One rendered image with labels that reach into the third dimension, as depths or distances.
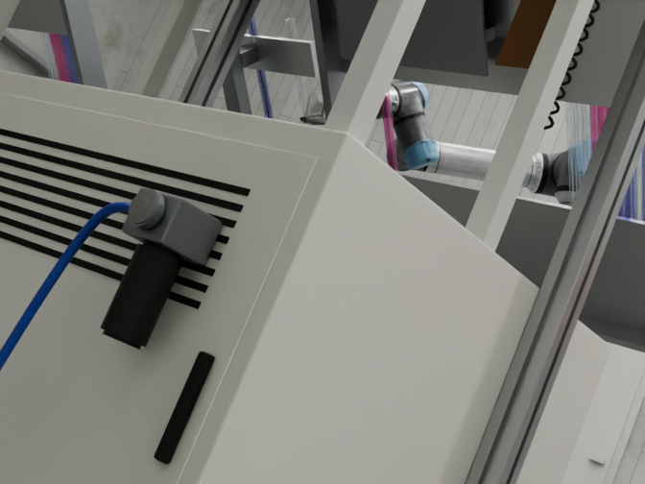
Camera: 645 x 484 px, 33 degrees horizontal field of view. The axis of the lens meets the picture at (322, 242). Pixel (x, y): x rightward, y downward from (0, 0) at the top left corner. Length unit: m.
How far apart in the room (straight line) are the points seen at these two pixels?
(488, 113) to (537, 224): 9.04
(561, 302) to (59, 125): 0.60
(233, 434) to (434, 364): 0.28
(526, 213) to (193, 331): 0.96
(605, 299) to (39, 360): 1.01
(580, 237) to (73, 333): 0.58
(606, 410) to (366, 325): 8.74
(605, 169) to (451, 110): 9.68
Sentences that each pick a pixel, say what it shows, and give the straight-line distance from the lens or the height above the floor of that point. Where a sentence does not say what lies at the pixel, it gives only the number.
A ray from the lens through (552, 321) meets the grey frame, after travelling 1.27.
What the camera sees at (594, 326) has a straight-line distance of 1.83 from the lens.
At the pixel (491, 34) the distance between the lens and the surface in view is 1.74.
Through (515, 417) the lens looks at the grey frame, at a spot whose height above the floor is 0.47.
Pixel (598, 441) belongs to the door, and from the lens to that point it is 9.71.
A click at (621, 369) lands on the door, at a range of 9.79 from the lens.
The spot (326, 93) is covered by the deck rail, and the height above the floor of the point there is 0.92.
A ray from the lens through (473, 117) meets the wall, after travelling 10.88.
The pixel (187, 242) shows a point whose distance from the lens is 0.97.
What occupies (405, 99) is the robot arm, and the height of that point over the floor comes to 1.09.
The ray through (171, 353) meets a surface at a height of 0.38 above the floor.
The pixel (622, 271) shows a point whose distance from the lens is 1.78.
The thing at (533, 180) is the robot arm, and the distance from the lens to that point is 2.57.
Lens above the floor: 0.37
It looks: 9 degrees up
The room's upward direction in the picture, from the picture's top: 23 degrees clockwise
